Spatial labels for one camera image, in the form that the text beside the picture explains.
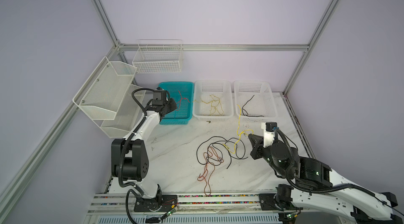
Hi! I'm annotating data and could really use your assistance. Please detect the aluminium frame profiles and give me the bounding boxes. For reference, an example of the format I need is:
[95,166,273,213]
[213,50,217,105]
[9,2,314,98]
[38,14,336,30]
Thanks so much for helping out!
[0,0,357,224]

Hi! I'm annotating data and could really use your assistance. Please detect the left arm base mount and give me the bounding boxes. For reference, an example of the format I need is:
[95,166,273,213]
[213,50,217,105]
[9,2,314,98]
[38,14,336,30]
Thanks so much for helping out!
[132,194,178,212]

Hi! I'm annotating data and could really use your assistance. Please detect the white plastic basket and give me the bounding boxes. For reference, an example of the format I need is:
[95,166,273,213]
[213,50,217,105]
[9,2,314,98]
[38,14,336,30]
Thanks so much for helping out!
[193,80,234,122]
[234,80,278,123]

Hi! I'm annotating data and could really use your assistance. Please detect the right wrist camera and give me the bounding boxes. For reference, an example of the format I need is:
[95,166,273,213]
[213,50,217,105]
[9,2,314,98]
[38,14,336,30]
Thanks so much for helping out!
[262,122,278,148]

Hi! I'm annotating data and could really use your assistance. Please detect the black cable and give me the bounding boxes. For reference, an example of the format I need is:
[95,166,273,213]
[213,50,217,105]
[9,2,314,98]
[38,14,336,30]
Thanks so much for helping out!
[241,94,265,118]

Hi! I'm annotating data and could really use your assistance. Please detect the yellow cable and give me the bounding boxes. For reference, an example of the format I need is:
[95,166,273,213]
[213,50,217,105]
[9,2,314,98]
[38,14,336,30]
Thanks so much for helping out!
[193,93,225,116]
[223,103,255,155]

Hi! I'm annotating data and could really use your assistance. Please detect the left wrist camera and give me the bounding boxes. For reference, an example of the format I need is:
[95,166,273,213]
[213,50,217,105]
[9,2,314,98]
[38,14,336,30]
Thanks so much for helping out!
[153,87,168,101]

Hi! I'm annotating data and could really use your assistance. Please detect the white mesh shelf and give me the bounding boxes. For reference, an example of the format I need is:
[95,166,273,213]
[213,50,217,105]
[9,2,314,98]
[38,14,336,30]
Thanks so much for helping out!
[101,85,143,139]
[73,57,137,120]

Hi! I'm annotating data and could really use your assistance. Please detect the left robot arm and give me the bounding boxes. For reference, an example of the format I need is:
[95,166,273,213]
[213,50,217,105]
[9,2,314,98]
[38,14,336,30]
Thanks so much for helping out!
[111,87,177,201]

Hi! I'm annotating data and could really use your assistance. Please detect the teal plastic basket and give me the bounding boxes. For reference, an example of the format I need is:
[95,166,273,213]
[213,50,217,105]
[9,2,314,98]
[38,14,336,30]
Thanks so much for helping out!
[159,81,194,125]

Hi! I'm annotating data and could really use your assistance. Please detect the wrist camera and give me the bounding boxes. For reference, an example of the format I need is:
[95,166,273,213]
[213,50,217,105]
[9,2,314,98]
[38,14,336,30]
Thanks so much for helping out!
[153,87,168,101]
[262,122,278,148]

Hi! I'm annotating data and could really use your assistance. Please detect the white plastic basket right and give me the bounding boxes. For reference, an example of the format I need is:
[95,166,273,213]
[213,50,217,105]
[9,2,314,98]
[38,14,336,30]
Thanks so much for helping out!
[234,80,278,123]

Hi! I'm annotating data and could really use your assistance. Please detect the cable bundle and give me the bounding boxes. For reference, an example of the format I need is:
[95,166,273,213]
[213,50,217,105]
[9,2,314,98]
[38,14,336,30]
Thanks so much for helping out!
[195,135,249,197]

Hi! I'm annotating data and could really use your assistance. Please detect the red cable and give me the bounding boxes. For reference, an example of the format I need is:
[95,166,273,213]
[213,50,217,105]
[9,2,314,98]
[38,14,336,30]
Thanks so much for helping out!
[176,90,194,106]

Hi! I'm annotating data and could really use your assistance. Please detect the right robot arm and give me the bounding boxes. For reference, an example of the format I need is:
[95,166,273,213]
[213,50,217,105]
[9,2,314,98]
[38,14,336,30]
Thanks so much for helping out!
[248,127,404,224]

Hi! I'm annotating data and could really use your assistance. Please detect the white plastic basket middle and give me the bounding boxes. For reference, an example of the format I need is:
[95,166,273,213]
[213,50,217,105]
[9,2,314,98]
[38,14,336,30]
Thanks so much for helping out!
[193,80,234,122]

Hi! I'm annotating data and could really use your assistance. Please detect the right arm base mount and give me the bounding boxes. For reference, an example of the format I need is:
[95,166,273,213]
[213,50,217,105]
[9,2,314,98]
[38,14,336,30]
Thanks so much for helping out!
[258,184,301,211]

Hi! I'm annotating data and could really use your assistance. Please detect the white mesh upper shelf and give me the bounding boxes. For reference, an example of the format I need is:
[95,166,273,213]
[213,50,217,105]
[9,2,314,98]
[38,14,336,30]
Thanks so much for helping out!
[73,57,137,120]

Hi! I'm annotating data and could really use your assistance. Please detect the front rail with cables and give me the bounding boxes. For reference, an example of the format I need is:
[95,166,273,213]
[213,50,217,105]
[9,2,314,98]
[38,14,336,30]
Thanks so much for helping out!
[84,193,350,224]

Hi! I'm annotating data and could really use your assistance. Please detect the white mesh lower shelf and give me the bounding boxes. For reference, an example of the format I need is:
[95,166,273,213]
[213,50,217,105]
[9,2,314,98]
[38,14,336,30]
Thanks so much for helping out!
[101,85,143,139]

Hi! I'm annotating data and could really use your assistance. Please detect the white wire wall basket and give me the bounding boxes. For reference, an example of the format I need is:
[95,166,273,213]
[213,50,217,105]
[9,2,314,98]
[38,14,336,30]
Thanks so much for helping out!
[132,39,183,73]

